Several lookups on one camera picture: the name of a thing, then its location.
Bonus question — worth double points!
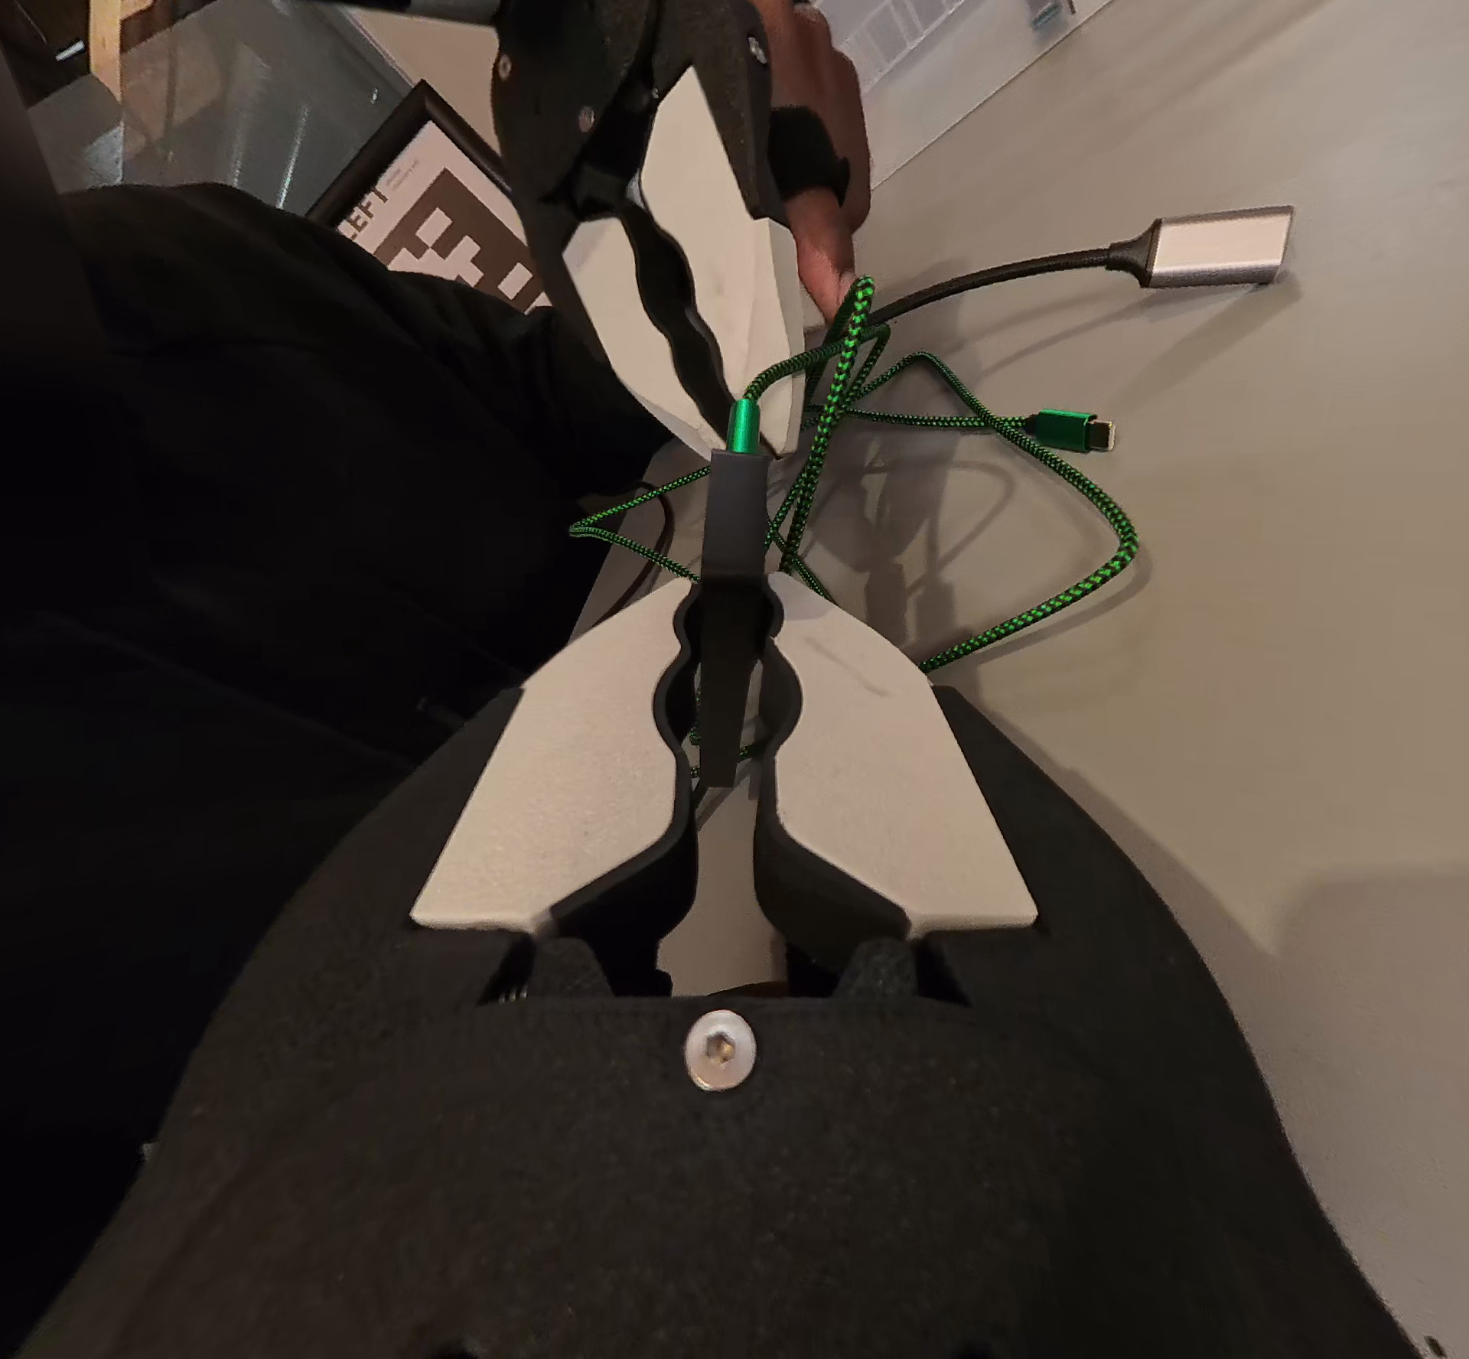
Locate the thin black cable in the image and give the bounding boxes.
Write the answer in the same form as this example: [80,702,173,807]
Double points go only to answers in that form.
[625,480,702,585]

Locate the grey desk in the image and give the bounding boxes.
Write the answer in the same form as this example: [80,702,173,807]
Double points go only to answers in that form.
[574,0,1469,1325]

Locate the person's black clothing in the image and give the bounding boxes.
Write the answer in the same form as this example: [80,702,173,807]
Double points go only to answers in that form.
[0,181,691,1211]

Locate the person's left hand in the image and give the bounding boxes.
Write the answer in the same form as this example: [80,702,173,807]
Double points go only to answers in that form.
[735,0,874,323]

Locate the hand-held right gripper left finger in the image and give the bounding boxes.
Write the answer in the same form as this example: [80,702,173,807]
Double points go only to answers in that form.
[409,580,702,964]

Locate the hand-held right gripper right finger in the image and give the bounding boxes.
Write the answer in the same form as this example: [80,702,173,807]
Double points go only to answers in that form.
[752,569,1040,964]

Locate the green braided cable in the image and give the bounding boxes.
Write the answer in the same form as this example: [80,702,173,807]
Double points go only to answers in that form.
[570,275,1141,774]

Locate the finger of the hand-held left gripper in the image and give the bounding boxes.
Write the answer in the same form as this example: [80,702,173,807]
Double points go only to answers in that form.
[635,67,807,456]
[534,193,741,453]

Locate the black framed poster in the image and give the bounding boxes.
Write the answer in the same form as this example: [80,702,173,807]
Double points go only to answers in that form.
[304,78,555,317]

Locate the black braided cable grey plugs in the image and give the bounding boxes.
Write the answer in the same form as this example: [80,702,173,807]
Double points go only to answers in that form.
[843,204,1296,333]

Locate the black USB hub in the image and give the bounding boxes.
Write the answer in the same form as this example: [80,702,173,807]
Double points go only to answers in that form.
[693,449,773,785]

